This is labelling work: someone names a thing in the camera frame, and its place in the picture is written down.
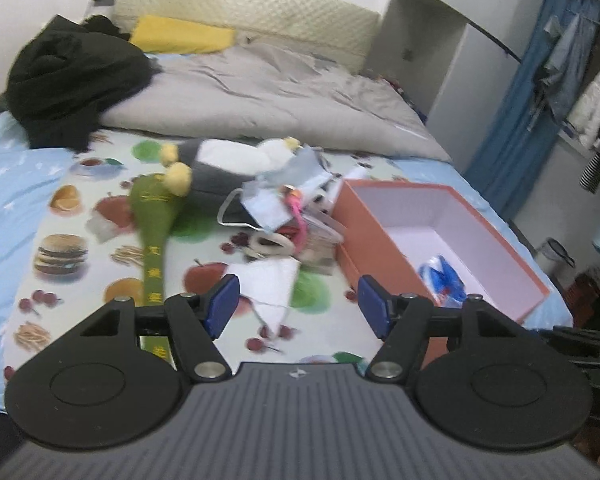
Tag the light blue face mask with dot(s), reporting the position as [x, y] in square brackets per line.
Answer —
[275, 282]

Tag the black clothing pile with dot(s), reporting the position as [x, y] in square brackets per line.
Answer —
[70, 80]

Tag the fruit printed mat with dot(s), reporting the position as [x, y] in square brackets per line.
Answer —
[95, 270]

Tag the clear plastic packet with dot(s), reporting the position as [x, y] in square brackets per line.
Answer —
[322, 240]

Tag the orange cardboard box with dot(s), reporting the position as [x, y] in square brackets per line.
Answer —
[460, 240]

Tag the green embroidered massage stick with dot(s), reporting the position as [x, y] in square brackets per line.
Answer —
[152, 220]

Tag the grey duvet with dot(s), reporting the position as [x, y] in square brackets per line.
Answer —
[260, 95]

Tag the blue curtain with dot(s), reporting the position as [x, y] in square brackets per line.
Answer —
[515, 125]

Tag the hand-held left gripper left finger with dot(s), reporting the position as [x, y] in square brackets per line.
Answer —
[221, 305]

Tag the white wardrobe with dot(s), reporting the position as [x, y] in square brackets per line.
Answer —
[445, 60]

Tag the crumpled blue face mask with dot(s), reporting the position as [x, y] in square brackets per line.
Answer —
[262, 205]

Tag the yellow pillow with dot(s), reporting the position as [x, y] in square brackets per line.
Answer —
[180, 35]

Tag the pink ribbon toy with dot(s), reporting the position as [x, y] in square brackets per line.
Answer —
[297, 215]

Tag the white hanging garment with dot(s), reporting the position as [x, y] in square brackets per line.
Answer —
[595, 105]

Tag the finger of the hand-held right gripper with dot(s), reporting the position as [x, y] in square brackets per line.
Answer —
[580, 342]

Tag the grey blue hanging garment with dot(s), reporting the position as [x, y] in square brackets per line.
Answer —
[565, 70]

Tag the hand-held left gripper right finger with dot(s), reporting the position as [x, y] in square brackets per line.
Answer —
[375, 307]

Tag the striped hanging garment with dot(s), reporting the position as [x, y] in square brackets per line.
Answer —
[592, 172]

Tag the blue plastic packet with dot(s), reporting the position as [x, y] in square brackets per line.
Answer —
[445, 277]

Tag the grey white plush toy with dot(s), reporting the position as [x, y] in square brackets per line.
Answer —
[220, 165]

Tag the cream quilted headboard cushion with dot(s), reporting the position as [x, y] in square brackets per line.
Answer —
[260, 10]

